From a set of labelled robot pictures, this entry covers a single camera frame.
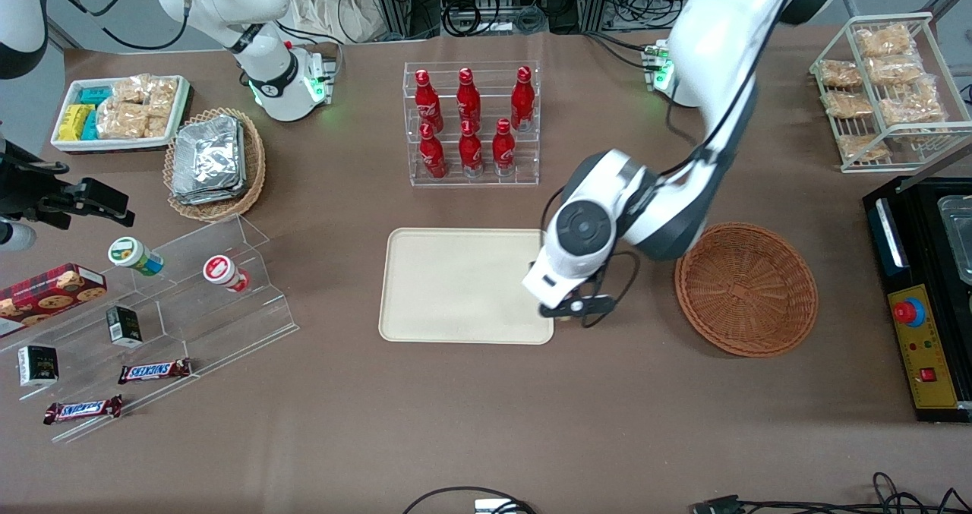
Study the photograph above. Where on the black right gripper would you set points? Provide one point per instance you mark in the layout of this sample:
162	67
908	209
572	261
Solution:
29	187

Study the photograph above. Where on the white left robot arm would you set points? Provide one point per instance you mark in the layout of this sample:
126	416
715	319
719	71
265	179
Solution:
721	66

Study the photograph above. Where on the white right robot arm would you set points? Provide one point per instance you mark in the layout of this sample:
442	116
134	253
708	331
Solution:
262	1

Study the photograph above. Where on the white rectangular snack tray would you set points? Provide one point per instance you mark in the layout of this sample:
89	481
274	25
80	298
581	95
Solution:
114	145

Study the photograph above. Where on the beige plastic tray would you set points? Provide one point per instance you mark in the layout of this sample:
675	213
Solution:
456	286

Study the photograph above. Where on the light wicker basket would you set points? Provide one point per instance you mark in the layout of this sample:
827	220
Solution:
257	168

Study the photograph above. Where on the brown wicker basket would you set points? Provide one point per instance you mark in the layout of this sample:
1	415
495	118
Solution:
748	290

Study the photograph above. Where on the green lid cup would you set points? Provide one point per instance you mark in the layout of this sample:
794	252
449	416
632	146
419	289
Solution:
129	254

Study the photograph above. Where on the teal snack packet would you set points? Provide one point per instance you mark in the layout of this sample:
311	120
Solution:
90	125
95	96

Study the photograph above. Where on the yellow snack packet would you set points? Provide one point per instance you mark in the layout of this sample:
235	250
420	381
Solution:
74	122

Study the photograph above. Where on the clear rice cracker bag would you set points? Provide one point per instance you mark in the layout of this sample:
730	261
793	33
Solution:
130	89
163	96
121	121

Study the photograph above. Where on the silver foil packet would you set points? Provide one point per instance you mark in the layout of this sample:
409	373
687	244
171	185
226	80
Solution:
209	153
209	197

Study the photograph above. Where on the red plaid cookie box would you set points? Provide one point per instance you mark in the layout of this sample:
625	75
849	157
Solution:
45	297

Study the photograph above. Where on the small dark box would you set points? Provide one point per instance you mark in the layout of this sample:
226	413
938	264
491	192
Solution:
38	366
124	326

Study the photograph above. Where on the red lid cup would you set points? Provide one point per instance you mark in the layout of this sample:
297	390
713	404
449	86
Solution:
220	271

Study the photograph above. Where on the clear acrylic bottle rack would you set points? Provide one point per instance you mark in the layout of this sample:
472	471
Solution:
486	181

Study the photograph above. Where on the red cola bottle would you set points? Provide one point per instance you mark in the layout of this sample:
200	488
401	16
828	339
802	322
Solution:
522	104
471	153
427	104
468	100
433	156
503	151

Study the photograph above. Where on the clear acrylic stepped display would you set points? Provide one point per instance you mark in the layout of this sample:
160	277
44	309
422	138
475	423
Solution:
220	324

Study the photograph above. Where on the snickers chocolate bar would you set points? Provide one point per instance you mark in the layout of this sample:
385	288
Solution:
82	410
154	371

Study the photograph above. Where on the beige cloth bag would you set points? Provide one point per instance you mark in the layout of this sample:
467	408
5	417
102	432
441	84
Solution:
334	5

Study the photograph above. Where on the bagged fried snack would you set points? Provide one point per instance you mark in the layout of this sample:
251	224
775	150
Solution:
896	70
862	148
911	105
885	39
839	74
847	104

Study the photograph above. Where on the black yellow control box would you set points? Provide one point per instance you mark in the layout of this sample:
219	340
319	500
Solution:
930	377

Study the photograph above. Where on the clear plastic container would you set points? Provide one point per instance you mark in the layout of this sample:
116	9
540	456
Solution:
958	237

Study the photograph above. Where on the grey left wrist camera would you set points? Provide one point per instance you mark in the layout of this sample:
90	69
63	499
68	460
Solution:
594	304

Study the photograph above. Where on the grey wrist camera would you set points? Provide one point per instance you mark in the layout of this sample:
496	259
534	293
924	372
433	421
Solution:
594	304
15	235

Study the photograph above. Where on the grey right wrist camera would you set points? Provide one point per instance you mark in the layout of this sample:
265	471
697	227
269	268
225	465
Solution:
15	235

